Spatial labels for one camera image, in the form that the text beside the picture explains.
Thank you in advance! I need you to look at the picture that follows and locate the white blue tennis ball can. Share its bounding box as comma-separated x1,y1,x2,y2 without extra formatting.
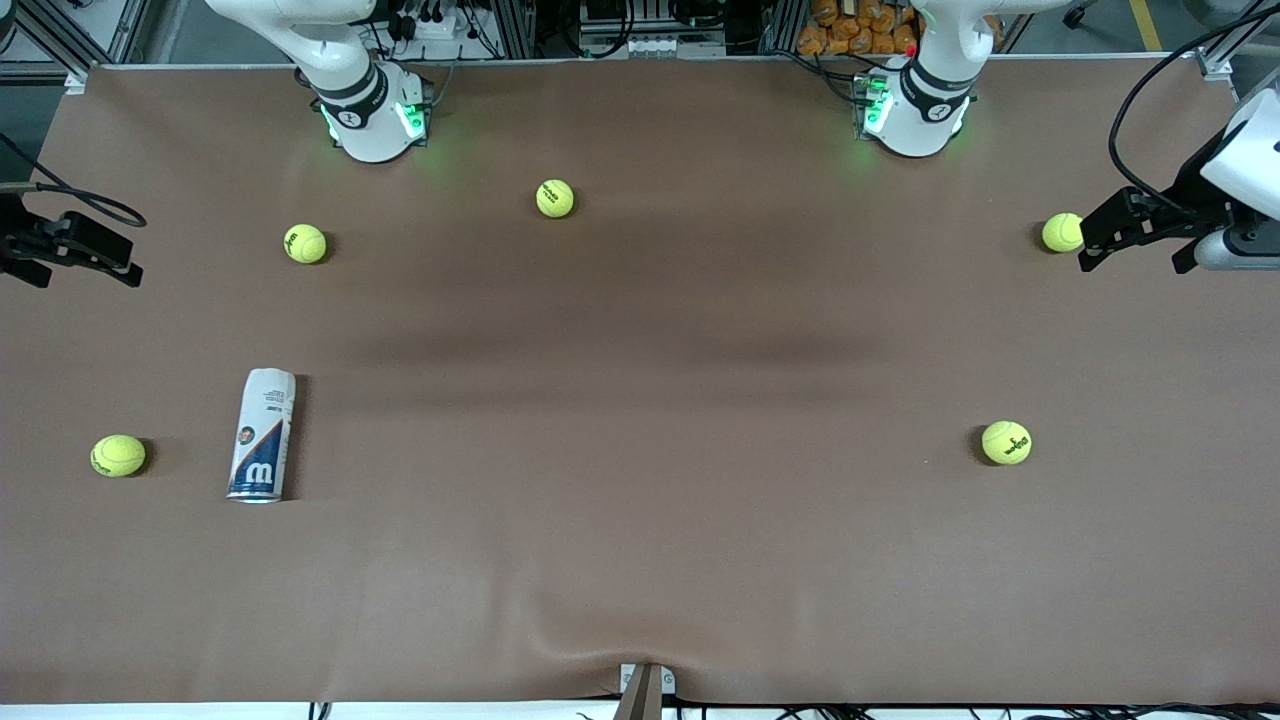
226,367,298,504

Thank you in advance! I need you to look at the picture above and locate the orange mesh bag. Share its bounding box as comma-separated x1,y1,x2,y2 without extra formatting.
797,0,921,57

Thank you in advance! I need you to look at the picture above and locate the white power strip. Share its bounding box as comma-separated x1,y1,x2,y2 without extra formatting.
393,8,473,43

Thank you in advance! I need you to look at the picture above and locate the white socket bar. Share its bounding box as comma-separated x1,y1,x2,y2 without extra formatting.
578,35,728,59

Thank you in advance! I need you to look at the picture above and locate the brown table mat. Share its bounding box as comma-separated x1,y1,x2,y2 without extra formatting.
0,55,1280,706

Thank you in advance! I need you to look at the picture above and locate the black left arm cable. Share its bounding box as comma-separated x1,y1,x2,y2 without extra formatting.
1108,5,1280,216

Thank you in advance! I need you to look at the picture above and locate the aluminium frame post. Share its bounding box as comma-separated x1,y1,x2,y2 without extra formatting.
760,0,807,56
490,0,538,59

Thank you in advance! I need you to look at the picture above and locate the grey metal clamp bracket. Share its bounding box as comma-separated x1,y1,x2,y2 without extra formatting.
620,664,677,697

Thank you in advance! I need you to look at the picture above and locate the brown camera mount post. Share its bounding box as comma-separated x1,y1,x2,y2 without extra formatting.
612,664,663,720

